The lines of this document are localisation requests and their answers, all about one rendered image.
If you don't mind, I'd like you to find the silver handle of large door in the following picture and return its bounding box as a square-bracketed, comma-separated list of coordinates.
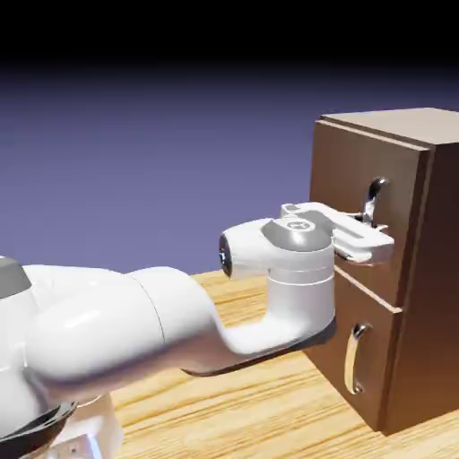
[353, 176, 391, 230]

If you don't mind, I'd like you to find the brown wooden cabinet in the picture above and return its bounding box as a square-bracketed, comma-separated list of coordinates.
[303, 106, 459, 437]

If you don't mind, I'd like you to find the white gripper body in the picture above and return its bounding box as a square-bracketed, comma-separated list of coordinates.
[321, 205, 396, 263]

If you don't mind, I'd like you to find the large brown cabinet door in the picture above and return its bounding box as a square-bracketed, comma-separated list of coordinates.
[309, 119, 437, 314]

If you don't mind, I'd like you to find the small brown cabinet door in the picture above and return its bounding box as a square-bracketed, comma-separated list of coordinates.
[303, 267, 403, 436]

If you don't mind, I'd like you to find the silver handle of small door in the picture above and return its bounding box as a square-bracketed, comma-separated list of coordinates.
[343, 322, 374, 396]

